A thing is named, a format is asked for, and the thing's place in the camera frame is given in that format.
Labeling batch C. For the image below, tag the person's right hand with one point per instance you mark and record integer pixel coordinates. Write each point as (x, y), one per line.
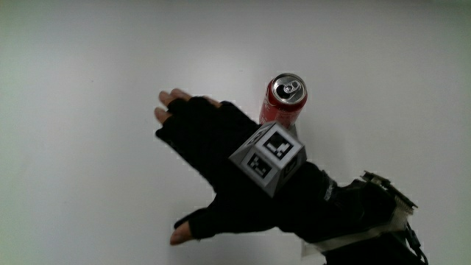
(206, 147)

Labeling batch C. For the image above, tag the red cola can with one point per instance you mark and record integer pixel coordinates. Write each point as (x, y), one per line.
(281, 108)

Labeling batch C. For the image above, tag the person's right forearm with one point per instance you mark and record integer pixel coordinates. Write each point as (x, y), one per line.
(360, 217)

